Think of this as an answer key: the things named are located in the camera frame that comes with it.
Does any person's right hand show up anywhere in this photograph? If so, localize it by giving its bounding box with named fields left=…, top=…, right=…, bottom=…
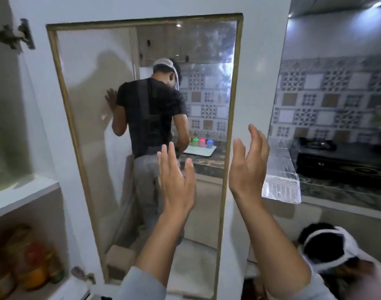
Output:
left=228, top=123, right=271, bottom=204

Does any person's left hand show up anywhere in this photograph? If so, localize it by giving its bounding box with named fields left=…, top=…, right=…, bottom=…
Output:
left=157, top=143, right=197, bottom=218

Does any person's right forearm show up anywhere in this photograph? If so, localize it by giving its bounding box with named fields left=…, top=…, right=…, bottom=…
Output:
left=239, top=195, right=336, bottom=300

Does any person's left forearm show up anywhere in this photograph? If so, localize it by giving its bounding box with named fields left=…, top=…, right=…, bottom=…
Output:
left=114, top=204, right=191, bottom=300

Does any white tray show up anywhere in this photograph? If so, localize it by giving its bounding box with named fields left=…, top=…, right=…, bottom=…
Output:
left=182, top=144, right=217, bottom=157

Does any dark stone kitchen counter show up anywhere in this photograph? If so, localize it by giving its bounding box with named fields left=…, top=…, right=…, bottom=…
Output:
left=177, top=146, right=381, bottom=213

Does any amber liquid bottle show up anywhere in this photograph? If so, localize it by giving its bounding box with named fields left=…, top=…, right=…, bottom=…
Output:
left=49, top=245, right=66, bottom=285

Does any orange label bottle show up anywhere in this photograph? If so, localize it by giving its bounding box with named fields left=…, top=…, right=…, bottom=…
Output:
left=0, top=264, right=17, bottom=300
left=6, top=226, right=57, bottom=292

